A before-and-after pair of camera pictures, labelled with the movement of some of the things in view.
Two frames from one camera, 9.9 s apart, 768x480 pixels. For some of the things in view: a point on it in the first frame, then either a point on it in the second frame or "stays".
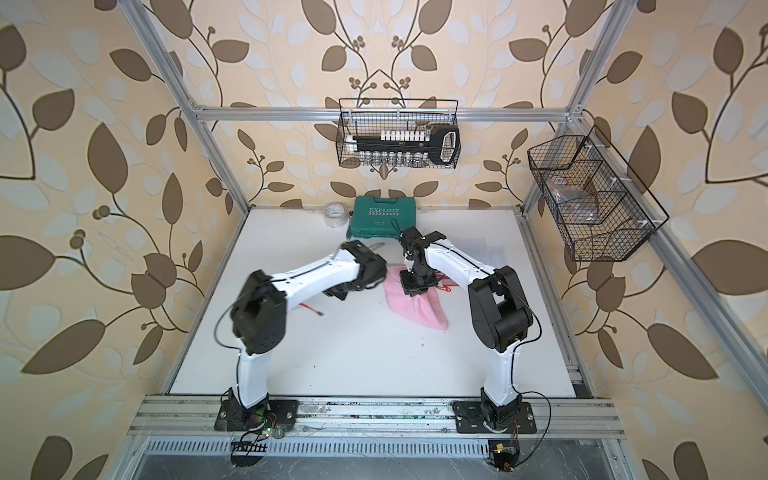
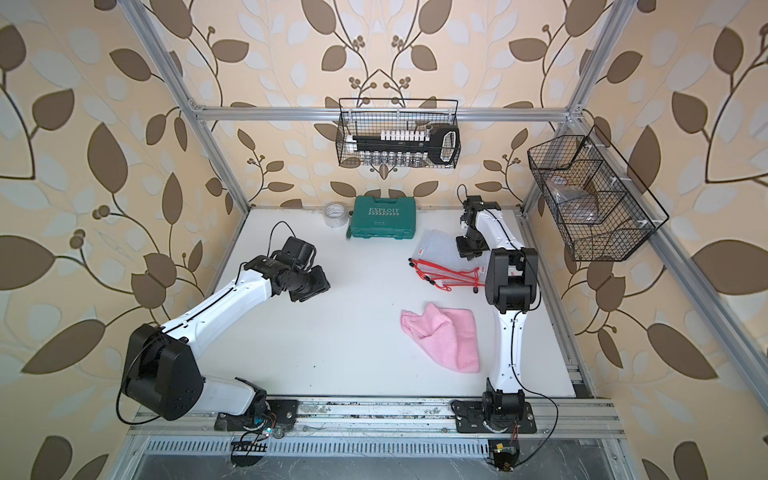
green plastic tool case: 382,218 stays
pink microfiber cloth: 423,309 -> 448,333
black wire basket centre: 398,133 stays
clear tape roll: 336,215 stays
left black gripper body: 342,293 -> 307,284
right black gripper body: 418,280 -> 472,245
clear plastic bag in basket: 575,204 stays
